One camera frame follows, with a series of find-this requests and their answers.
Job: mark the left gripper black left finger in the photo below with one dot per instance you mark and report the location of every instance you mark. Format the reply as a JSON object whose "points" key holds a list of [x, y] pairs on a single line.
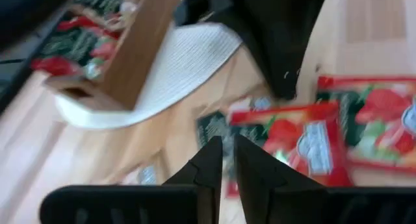
{"points": [[130, 204]]}

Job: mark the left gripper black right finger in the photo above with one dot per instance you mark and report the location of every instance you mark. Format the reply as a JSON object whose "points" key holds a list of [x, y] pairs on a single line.
{"points": [[308, 204]]}

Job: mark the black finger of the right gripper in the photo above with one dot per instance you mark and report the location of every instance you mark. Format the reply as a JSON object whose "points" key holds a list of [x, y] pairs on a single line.
{"points": [[282, 39]]}

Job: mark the wooden tea organizer box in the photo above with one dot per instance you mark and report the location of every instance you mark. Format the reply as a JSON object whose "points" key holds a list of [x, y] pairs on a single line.
{"points": [[136, 55]]}

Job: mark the white round woven placemat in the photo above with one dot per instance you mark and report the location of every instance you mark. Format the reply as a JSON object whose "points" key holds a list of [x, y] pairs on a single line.
{"points": [[182, 65]]}

